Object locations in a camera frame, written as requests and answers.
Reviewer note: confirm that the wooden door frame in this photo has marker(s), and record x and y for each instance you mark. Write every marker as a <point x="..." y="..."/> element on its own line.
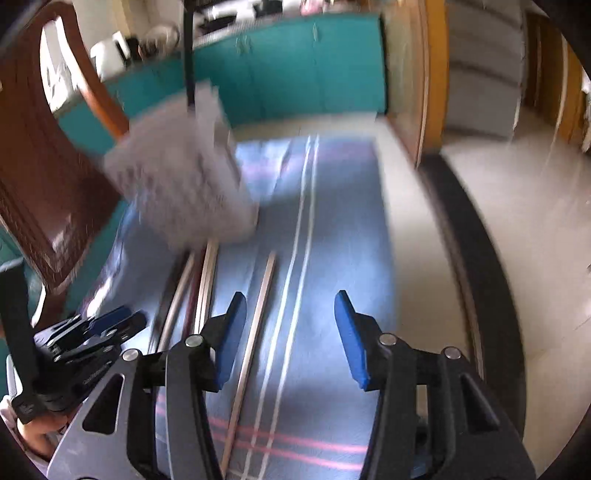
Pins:
<point x="415" y="83"/>

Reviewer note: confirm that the blue striped cloth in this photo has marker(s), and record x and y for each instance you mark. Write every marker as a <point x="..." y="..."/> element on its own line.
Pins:
<point x="332" y="230"/>

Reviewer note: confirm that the white appliance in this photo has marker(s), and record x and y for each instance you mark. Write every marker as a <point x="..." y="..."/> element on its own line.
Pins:
<point x="108" y="53"/>

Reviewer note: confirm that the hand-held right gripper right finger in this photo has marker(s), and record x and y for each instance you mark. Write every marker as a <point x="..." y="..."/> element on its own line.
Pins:
<point x="351" y="337"/>

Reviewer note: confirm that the carved wooden chair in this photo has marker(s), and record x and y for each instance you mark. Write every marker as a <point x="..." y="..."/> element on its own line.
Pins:
<point x="46" y="207"/>

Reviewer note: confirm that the grey staircase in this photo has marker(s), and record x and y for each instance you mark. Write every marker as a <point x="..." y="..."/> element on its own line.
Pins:
<point x="485" y="69"/>

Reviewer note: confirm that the person's left hand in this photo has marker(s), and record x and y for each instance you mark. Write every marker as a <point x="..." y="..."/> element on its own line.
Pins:
<point x="41" y="436"/>

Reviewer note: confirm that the white plastic utensil basket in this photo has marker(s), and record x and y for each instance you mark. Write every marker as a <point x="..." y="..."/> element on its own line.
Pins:
<point x="184" y="184"/>

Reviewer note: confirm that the black pole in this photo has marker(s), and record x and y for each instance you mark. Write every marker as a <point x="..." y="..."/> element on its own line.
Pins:
<point x="189" y="55"/>

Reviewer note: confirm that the teal cabinet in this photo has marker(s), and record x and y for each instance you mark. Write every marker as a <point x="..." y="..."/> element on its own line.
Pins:
<point x="300" y="69"/>

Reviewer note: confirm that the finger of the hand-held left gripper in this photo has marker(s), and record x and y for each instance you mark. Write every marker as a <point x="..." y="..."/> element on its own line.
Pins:
<point x="111" y="317"/>
<point x="131" y="323"/>

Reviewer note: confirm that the wooden door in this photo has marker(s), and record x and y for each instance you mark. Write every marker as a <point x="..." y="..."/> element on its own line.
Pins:
<point x="554" y="92"/>

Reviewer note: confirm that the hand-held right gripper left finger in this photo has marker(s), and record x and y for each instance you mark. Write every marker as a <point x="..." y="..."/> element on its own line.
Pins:
<point x="231" y="332"/>

